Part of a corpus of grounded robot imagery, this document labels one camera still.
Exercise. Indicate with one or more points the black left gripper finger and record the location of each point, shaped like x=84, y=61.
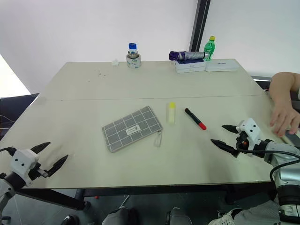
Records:
x=57, y=164
x=39, y=146

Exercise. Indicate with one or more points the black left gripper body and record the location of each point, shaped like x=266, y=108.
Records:
x=37, y=173

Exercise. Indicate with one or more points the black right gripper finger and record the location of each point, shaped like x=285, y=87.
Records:
x=230, y=128
x=226, y=147

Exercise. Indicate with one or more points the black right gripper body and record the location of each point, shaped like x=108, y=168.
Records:
x=242, y=140

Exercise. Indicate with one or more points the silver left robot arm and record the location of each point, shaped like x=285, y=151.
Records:
x=5, y=187

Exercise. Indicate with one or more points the person's bare forearm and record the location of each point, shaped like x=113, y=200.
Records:
x=281, y=86

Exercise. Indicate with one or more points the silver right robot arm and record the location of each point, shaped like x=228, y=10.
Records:
x=284, y=173

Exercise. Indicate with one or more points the grey checked pencil pouch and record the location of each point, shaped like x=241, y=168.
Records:
x=131, y=127

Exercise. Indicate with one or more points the person's bare hand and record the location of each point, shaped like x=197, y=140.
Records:
x=282, y=118

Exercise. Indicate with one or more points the black marker with red cap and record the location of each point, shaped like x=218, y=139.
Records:
x=194, y=118

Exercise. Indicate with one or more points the dark side board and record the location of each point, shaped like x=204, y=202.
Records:
x=14, y=112

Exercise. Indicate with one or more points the black shoe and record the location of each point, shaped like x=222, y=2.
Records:
x=70, y=220

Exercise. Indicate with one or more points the yellow capped glue stick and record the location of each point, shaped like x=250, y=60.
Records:
x=171, y=113

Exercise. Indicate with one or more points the white mesh sneaker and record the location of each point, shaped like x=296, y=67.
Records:
x=223, y=216

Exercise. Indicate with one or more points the white cardboard box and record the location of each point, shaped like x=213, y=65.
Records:
x=191, y=70

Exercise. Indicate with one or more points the white box with blue top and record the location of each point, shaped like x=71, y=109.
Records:
x=191, y=64

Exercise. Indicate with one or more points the dark rounded grey shape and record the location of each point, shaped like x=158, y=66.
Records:
x=178, y=216
x=118, y=216

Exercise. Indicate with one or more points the green plastic bottle yellow cap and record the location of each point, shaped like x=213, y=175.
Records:
x=209, y=48

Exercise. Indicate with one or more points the folded purple grey umbrella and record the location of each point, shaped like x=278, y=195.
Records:
x=187, y=55

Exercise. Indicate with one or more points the dark vertical pillar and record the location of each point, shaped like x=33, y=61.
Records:
x=199, y=25

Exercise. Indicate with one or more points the crumpled white paper scrap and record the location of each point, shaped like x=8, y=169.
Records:
x=115, y=62

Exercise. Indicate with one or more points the white tape roll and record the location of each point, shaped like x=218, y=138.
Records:
x=134, y=62

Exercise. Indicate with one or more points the small bottle with blue cap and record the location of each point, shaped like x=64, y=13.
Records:
x=132, y=48

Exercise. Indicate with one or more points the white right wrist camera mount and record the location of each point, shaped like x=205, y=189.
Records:
x=250, y=130

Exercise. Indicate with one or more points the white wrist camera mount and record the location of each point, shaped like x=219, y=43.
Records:
x=22, y=162
x=250, y=130

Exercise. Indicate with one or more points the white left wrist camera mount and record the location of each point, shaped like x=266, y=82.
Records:
x=22, y=162

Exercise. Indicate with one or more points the black table frame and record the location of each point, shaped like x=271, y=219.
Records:
x=117, y=191

